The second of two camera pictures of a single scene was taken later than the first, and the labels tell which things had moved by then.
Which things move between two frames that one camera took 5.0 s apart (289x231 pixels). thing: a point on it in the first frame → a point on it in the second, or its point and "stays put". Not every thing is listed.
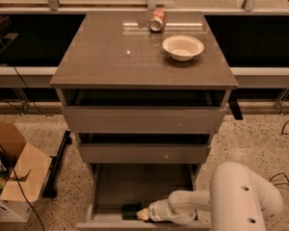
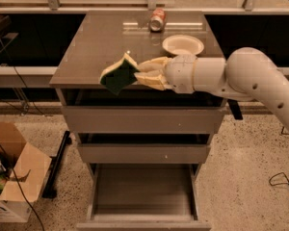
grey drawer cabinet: [146, 89] stays put
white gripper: [156, 212] → [180, 72]
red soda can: [157, 20] stays put
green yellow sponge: [129, 211] → [119, 75]
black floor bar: [56, 166] stays put
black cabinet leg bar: [235, 109] stays put
